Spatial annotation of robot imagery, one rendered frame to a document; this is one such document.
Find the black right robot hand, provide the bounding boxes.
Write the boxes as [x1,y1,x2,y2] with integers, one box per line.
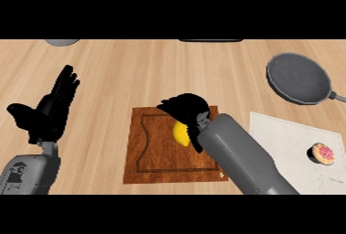
[156,92,213,154]

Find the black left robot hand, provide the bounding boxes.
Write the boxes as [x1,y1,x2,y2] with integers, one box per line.
[6,64,82,145]

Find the yellow lemon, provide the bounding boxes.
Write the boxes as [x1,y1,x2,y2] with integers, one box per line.
[172,120,193,148]

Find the brown wooden cutting board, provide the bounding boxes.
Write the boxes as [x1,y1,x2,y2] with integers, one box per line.
[122,105,229,185]

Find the dark grey frying pan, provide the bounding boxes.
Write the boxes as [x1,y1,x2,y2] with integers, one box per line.
[265,52,346,106]

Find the black flat object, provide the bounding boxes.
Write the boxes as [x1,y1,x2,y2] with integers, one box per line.
[178,38,244,43]

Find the grey rounded object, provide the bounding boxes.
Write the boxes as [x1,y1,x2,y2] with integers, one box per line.
[43,38,82,48]

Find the white placemat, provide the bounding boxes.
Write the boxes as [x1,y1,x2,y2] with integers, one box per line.
[249,112,346,196]

